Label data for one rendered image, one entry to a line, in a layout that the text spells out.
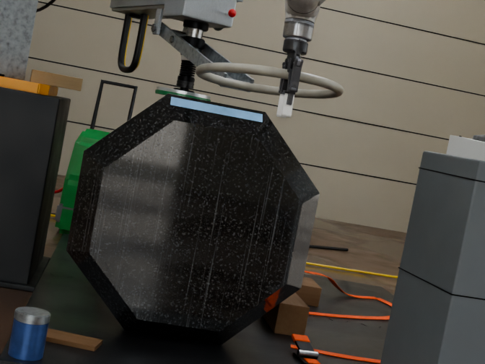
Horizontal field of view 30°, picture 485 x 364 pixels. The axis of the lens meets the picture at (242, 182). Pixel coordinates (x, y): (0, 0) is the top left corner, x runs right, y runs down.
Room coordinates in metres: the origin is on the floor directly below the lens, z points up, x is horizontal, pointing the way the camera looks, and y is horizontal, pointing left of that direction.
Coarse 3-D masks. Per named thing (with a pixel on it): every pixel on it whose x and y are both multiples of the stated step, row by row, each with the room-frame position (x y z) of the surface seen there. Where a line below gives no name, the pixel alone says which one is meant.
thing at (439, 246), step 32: (448, 160) 2.79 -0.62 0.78; (480, 160) 2.61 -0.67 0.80; (416, 192) 2.97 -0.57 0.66; (448, 192) 2.75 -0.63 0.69; (480, 192) 2.61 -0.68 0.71; (416, 224) 2.92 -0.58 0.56; (448, 224) 2.71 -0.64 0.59; (480, 224) 2.61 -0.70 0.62; (416, 256) 2.87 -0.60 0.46; (448, 256) 2.67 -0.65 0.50; (480, 256) 2.62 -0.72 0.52; (416, 288) 2.83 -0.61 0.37; (448, 288) 2.63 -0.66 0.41; (480, 288) 2.62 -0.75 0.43; (416, 320) 2.78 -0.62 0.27; (448, 320) 2.60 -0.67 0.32; (480, 320) 2.63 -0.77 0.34; (384, 352) 2.97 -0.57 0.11; (416, 352) 2.74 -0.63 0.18; (448, 352) 2.61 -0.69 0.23; (480, 352) 2.63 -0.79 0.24
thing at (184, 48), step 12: (168, 36) 3.59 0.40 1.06; (180, 48) 3.47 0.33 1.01; (192, 48) 3.38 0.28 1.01; (204, 48) 3.54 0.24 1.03; (192, 60) 3.36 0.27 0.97; (204, 60) 3.27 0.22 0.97; (216, 60) 3.44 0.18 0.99; (228, 60) 3.37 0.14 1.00; (216, 72) 3.17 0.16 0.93; (228, 72) 3.33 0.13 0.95
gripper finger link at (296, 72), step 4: (296, 60) 2.68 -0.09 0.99; (296, 64) 2.68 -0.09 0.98; (300, 64) 2.68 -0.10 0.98; (292, 68) 2.69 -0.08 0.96; (296, 68) 2.68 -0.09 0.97; (300, 68) 2.69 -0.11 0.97; (292, 72) 2.68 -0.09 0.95; (296, 72) 2.68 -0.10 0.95; (300, 72) 2.69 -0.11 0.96; (292, 76) 2.68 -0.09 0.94; (296, 76) 2.68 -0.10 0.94; (292, 80) 2.68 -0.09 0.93; (296, 80) 2.68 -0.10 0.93; (292, 84) 2.68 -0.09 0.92; (296, 84) 2.68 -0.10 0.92; (296, 88) 2.69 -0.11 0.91
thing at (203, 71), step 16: (208, 64) 2.82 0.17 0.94; (224, 64) 2.77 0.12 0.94; (240, 64) 2.74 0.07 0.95; (208, 80) 3.05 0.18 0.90; (224, 80) 3.12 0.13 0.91; (304, 80) 2.75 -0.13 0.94; (320, 80) 2.77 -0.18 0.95; (304, 96) 3.14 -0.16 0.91; (320, 96) 3.08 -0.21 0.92; (336, 96) 2.98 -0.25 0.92
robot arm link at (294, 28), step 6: (288, 18) 2.73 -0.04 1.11; (288, 24) 2.72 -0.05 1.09; (294, 24) 2.71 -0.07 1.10; (300, 24) 2.71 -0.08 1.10; (306, 24) 2.71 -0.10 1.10; (312, 24) 2.73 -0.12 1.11; (288, 30) 2.72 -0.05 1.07; (294, 30) 2.71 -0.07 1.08; (300, 30) 2.71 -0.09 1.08; (306, 30) 2.71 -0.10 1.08; (312, 30) 2.73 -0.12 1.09; (288, 36) 2.73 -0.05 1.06; (294, 36) 2.71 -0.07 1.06; (300, 36) 2.71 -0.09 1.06; (306, 36) 2.71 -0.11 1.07
